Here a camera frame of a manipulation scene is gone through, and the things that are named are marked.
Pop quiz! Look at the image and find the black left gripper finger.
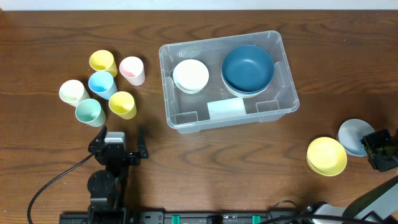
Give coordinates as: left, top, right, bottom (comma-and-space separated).
91, 126, 107, 146
137, 126, 146, 153

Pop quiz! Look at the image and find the light grey small bowl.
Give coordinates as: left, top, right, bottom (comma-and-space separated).
336, 119, 374, 157

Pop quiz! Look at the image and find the white small bowl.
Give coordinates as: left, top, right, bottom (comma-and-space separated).
172, 59, 210, 94

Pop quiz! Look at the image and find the beige large bowl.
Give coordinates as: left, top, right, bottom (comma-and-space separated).
221, 77, 271, 98

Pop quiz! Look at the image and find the dark blue bowl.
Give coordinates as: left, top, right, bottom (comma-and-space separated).
221, 74, 274, 95
221, 45, 275, 93

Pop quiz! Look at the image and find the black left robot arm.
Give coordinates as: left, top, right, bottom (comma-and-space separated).
87, 126, 149, 210

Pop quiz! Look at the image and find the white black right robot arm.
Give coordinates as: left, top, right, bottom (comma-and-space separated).
305, 129, 397, 224

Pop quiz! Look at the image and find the clear plastic storage container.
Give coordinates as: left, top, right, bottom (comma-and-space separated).
159, 30, 300, 134

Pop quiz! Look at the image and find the white label on container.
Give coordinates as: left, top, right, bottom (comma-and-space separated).
207, 98, 246, 119

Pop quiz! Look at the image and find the mint green cup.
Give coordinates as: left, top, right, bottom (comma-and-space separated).
75, 98, 106, 127

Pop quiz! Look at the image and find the yellow cup near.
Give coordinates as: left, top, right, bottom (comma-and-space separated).
108, 91, 137, 119

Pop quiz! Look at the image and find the yellow cup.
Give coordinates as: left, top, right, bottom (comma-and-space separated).
108, 91, 137, 119
89, 50, 118, 78

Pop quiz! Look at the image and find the cream white cup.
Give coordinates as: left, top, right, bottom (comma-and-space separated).
58, 80, 90, 107

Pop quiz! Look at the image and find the light blue cup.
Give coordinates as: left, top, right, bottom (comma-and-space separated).
88, 71, 118, 100

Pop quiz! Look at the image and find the yellow small bowl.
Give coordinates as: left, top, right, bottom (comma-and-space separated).
306, 137, 348, 177

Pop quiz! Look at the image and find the pink cup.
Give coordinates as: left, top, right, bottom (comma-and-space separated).
119, 56, 146, 86

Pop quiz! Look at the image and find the yellow cup far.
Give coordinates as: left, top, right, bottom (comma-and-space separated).
89, 50, 118, 78

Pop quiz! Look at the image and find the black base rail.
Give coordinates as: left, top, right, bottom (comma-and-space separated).
58, 210, 371, 224

